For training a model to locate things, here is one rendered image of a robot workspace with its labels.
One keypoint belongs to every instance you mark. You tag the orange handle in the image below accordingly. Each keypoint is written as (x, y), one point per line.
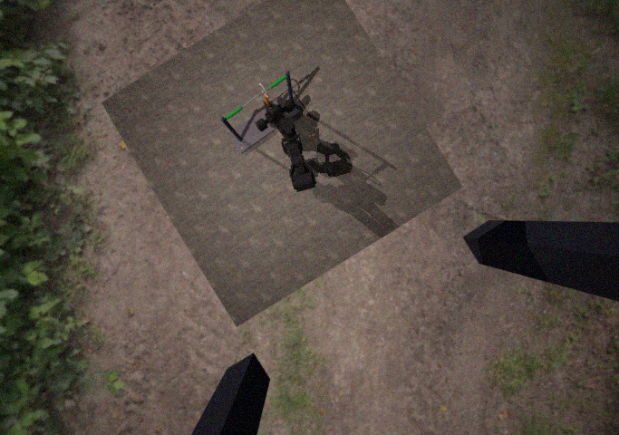
(266, 95)

